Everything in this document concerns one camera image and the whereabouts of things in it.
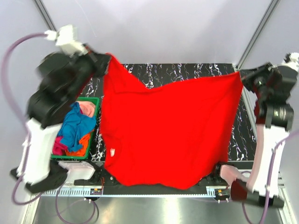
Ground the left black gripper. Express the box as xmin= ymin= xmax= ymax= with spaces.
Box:
xmin=66 ymin=42 xmax=112 ymax=99

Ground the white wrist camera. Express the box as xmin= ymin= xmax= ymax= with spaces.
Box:
xmin=281 ymin=52 xmax=299 ymax=72
xmin=44 ymin=24 xmax=88 ymax=56

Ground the blue t shirt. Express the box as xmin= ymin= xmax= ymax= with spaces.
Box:
xmin=57 ymin=102 xmax=96 ymax=152

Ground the aluminium frame post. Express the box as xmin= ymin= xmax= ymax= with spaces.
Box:
xmin=33 ymin=0 xmax=57 ymax=31
xmin=235 ymin=0 xmax=280 ymax=70

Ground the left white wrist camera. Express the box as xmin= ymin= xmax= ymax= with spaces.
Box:
xmin=44 ymin=24 xmax=88 ymax=56

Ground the green plastic basket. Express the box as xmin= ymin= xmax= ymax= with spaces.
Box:
xmin=51 ymin=97 xmax=100 ymax=160

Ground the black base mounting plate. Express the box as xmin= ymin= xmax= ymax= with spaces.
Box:
xmin=74 ymin=168 xmax=230 ymax=197

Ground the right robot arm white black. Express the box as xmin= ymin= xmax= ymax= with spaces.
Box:
xmin=212 ymin=61 xmax=299 ymax=208

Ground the right aluminium frame post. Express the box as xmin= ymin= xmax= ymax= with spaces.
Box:
xmin=235 ymin=0 xmax=280 ymax=70

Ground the left aluminium frame post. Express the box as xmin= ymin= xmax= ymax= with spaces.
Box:
xmin=33 ymin=0 xmax=57 ymax=31

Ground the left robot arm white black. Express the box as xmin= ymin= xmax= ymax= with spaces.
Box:
xmin=10 ymin=44 xmax=111 ymax=194

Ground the white slotted cable duct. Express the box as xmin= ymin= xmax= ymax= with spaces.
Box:
xmin=43 ymin=187 xmax=216 ymax=198

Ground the white t shirt in basket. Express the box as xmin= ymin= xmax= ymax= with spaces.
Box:
xmin=78 ymin=101 xmax=95 ymax=118

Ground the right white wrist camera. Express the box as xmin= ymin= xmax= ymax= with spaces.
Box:
xmin=281 ymin=52 xmax=299 ymax=72

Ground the orange t shirt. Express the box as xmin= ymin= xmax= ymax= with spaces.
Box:
xmin=65 ymin=133 xmax=91 ymax=157

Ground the red t shirt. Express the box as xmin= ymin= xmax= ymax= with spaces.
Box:
xmin=100 ymin=57 xmax=243 ymax=189

